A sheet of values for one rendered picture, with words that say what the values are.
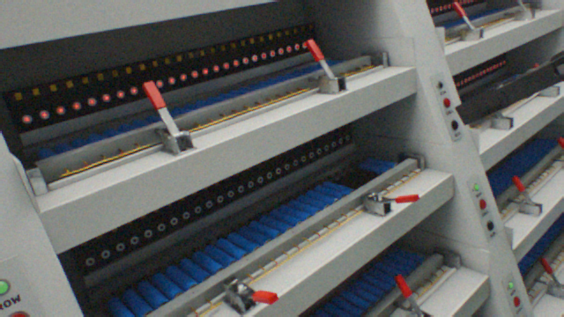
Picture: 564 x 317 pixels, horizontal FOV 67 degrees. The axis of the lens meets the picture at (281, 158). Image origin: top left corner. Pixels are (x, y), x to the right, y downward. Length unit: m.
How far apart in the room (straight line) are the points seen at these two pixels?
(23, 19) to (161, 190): 0.21
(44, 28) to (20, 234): 0.20
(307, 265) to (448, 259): 0.37
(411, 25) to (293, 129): 0.33
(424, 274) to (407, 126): 0.27
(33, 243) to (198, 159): 0.18
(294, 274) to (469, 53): 0.58
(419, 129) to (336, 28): 0.26
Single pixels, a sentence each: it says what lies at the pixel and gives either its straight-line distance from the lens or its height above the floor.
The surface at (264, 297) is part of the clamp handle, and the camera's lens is 0.47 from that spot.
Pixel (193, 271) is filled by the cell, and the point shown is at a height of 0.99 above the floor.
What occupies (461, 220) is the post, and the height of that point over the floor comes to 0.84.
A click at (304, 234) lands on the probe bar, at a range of 0.62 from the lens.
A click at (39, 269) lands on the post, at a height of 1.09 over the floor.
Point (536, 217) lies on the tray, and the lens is 1.07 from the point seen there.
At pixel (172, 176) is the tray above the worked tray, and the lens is 0.48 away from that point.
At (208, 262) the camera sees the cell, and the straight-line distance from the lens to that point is 0.60.
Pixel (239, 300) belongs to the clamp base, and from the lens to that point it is 0.52.
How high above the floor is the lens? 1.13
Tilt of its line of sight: 5 degrees down
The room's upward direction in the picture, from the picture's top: 21 degrees counter-clockwise
